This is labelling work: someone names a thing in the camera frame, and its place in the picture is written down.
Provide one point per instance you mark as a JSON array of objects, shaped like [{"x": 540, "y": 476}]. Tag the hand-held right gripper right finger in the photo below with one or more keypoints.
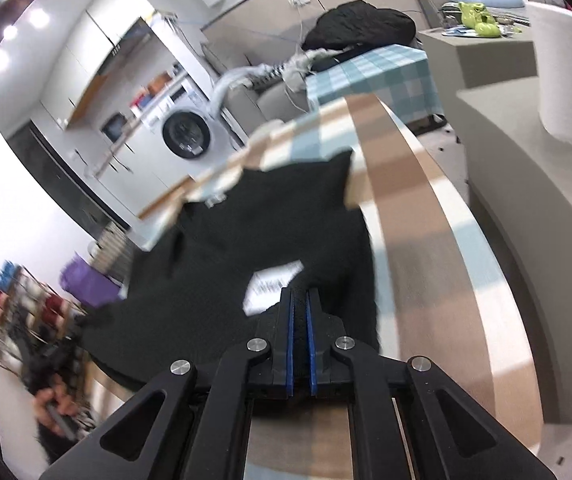
[{"x": 310, "y": 350}]

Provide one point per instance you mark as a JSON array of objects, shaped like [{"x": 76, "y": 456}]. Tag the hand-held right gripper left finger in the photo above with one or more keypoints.
[{"x": 291, "y": 350}]

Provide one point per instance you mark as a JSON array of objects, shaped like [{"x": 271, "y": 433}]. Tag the black knit sweater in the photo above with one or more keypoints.
[{"x": 215, "y": 285}]

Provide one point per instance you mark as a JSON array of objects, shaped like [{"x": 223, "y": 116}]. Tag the person's left hand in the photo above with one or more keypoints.
[{"x": 45, "y": 405}]

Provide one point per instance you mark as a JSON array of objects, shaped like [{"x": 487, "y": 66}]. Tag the metal shoe rack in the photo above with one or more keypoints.
[{"x": 30, "y": 300}]

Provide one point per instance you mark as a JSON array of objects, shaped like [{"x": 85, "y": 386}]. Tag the row of assorted shoes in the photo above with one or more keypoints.
[{"x": 5, "y": 305}]

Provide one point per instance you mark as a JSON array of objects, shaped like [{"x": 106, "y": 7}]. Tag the purple bag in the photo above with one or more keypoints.
[{"x": 90, "y": 285}]

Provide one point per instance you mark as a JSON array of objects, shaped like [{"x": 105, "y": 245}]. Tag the woven laundry basket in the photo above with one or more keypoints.
[{"x": 110, "y": 255}]

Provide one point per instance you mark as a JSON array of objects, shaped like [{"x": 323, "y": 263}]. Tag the dark door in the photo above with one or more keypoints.
[{"x": 65, "y": 185}]

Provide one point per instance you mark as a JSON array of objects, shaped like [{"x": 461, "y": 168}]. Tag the white base cabinets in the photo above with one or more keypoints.
[{"x": 130, "y": 170}]

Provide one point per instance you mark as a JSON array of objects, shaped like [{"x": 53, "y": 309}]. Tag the white washing machine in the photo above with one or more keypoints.
[{"x": 185, "y": 135}]

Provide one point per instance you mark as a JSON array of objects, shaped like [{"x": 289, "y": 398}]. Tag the dark cooking pot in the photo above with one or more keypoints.
[{"x": 114, "y": 126}]

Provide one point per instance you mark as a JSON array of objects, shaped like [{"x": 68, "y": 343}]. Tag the grey sofa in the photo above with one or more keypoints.
[{"x": 276, "y": 100}]

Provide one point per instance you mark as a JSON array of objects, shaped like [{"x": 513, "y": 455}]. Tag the beige low cabinet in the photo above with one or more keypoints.
[
  {"x": 486, "y": 60},
  {"x": 541, "y": 210}
]

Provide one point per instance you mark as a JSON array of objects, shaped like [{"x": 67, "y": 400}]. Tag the light blue blanket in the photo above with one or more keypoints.
[{"x": 225, "y": 85}]

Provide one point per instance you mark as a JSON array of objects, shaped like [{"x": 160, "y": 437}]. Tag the teal checked tablecloth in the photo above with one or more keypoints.
[{"x": 376, "y": 80}]

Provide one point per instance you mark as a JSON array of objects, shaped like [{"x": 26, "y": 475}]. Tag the grey crumpled garment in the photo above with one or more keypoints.
[{"x": 306, "y": 62}]

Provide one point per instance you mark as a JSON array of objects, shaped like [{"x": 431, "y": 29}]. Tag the black range hood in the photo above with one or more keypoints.
[{"x": 125, "y": 45}]

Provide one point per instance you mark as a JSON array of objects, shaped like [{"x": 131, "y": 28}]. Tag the black puffer jacket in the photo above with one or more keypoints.
[{"x": 361, "y": 25}]

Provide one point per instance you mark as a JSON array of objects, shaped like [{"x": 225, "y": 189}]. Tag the green toy figure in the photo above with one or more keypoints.
[{"x": 476, "y": 17}]

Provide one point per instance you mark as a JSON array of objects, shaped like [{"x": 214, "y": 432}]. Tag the white paper towel roll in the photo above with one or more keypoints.
[{"x": 571, "y": 75}]

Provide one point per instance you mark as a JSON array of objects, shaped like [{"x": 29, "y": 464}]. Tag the white wall cabinets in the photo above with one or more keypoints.
[{"x": 95, "y": 45}]

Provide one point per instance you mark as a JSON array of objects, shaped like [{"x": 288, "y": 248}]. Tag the white wall socket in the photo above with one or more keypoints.
[{"x": 299, "y": 0}]

